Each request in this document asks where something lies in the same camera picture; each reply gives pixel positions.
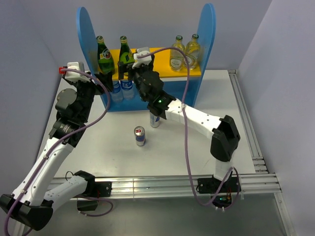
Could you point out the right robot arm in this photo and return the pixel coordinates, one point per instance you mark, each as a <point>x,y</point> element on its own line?
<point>222,132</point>

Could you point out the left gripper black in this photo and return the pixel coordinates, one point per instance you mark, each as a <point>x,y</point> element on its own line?
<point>89,84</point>

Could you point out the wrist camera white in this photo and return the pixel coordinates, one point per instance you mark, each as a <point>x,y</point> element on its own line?
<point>141,56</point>
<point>70,73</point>

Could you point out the left water bottle blue label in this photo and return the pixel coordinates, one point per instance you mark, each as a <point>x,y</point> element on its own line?
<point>117,94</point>

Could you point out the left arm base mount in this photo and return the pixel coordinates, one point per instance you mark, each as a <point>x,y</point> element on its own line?
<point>90,201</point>

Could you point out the silver can red tab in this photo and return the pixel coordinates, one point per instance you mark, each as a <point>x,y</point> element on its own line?
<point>140,136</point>

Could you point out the water bottle blue label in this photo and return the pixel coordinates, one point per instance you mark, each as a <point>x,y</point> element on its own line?
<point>117,94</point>
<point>127,88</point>

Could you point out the right water bottle blue label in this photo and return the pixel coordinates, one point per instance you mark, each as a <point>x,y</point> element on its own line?
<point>127,88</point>

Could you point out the blue and yellow shelf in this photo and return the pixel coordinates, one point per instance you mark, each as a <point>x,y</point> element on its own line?
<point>174,81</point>

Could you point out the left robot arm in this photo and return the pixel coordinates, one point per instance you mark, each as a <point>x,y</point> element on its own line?
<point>31,203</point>

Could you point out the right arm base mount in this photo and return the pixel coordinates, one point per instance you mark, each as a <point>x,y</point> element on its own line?
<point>227,195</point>

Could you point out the green Perrier bottle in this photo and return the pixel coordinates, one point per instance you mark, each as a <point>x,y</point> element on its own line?
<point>104,57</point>
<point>125,56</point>

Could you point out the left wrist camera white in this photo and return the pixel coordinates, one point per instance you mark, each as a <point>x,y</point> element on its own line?
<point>70,73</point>

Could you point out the silver blue can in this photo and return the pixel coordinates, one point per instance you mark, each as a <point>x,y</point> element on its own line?
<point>154,120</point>

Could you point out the clear Chang bottle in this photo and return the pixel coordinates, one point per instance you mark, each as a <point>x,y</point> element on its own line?
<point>192,51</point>
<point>176,58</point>

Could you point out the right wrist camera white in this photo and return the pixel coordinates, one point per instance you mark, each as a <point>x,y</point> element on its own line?
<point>141,56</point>

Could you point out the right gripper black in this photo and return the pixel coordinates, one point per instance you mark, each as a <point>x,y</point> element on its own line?
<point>124,68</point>

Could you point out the aluminium rail frame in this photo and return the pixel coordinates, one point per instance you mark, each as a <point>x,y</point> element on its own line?
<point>109,151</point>

